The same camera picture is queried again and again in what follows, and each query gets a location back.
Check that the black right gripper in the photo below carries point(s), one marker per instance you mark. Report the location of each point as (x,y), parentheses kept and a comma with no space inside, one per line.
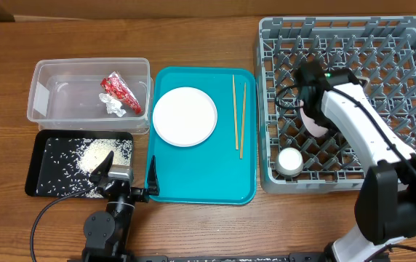
(323,123)

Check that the pink round plate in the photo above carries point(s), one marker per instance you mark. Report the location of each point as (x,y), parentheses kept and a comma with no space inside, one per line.
(184,117)

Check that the clear plastic wrap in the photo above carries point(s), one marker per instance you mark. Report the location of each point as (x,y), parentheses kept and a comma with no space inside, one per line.
(113,106)

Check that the black plastic tray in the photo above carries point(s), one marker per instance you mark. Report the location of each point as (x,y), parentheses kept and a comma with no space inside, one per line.
(40,142)

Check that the pink shallow bowl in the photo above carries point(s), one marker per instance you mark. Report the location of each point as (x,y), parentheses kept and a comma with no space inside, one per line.
(315,119)

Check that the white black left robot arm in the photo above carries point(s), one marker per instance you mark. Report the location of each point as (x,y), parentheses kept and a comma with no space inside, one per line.
(107,231)

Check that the teal plastic tray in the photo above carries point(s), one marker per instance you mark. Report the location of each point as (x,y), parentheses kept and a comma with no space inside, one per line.
(212,171)

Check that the clear plastic waste bin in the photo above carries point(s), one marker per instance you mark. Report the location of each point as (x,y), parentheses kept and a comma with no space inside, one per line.
(64,94)

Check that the wooden chopstick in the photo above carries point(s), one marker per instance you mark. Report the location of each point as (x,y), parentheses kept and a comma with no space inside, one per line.
(235,113)
(241,155)

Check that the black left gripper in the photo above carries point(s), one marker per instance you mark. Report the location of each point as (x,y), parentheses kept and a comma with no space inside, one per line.
(142,193)

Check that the grey plastic dishwasher rack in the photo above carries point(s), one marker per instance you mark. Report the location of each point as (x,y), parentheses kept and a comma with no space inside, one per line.
(382,49)

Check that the grey bowl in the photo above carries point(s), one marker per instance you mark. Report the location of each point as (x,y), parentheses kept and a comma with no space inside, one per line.
(365,83)

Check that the white ceramic cup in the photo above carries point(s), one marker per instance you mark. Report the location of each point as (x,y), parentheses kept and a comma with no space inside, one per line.
(289,162)

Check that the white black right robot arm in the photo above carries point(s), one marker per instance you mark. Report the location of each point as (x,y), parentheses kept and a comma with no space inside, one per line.
(385,210)

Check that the white rice grains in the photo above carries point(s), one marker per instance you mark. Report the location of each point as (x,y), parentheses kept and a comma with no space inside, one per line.
(67,163)

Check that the red snack wrapper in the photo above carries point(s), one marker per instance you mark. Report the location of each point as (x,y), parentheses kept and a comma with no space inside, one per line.
(117,88)

